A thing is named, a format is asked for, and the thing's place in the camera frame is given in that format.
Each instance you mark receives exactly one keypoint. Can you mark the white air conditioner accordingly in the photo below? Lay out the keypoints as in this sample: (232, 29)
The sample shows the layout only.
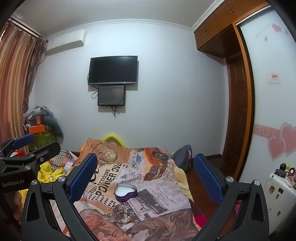
(64, 44)

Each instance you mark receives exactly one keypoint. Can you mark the green box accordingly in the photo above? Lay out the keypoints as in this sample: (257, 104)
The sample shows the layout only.
(44, 139)

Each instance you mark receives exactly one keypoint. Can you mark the purple-rimmed metal tray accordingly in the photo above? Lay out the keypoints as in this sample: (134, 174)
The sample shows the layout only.
(124, 192)

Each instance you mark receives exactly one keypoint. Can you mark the pile of grey clothes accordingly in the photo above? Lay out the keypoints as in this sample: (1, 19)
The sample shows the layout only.
(49, 120)

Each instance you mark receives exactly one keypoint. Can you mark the pink round mirror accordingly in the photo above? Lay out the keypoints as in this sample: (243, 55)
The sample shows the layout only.
(292, 173)

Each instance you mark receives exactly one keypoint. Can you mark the white heart-print wardrobe door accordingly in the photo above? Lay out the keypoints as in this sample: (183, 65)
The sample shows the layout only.
(270, 115)

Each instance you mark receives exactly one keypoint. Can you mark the yellow plastic toy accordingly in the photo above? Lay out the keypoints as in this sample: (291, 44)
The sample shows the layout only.
(111, 135)

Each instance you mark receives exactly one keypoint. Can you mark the dark backpack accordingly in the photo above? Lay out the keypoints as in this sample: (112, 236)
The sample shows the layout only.
(182, 157)

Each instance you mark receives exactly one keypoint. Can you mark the striped brown curtain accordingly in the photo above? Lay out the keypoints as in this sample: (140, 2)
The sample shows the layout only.
(13, 69)

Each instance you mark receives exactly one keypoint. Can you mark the black wall television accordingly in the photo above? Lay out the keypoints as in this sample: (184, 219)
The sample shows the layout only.
(113, 69)

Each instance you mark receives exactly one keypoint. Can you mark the yellow cloth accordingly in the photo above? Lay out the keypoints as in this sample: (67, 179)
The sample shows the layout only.
(49, 173)

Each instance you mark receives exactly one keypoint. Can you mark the pink cloth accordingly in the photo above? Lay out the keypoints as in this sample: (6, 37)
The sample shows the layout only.
(201, 220)

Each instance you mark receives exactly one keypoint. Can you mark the wooden overhead cabinet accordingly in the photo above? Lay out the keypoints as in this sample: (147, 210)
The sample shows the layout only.
(215, 34)

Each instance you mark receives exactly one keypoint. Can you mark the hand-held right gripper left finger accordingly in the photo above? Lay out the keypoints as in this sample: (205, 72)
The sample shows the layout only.
(83, 176)

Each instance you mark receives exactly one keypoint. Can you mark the white curtain rail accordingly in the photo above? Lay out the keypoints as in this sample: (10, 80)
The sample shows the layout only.
(27, 26)

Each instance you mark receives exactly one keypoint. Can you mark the striped grey cloth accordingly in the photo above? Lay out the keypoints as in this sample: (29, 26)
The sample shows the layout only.
(62, 160)

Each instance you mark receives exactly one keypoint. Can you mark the brown wooden door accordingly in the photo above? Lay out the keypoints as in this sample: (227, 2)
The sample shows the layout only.
(235, 104)

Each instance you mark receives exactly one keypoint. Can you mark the orange box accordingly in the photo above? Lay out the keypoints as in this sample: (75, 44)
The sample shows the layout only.
(37, 129)

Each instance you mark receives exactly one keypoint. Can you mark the printed newspaper pattern blanket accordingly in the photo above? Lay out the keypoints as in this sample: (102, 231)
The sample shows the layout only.
(152, 199)

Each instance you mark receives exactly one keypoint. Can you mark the red and white sticker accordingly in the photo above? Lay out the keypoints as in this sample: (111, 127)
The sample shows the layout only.
(274, 78)

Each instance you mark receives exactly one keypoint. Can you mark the pale yellow blanket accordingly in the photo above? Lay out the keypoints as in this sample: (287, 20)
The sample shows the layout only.
(181, 178)

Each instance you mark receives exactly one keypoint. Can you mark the white suitcase with stickers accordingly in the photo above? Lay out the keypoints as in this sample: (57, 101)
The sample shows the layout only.
(277, 204)

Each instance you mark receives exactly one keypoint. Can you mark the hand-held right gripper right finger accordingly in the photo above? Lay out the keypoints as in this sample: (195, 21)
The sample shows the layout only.
(207, 178)

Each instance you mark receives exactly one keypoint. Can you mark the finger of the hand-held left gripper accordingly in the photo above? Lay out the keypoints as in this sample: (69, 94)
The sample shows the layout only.
(46, 151)
(23, 141)

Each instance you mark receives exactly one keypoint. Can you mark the small black monitor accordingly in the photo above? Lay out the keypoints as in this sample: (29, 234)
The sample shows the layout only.
(111, 95)

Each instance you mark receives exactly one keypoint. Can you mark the small black case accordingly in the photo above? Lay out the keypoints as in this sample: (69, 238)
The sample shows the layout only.
(279, 172)

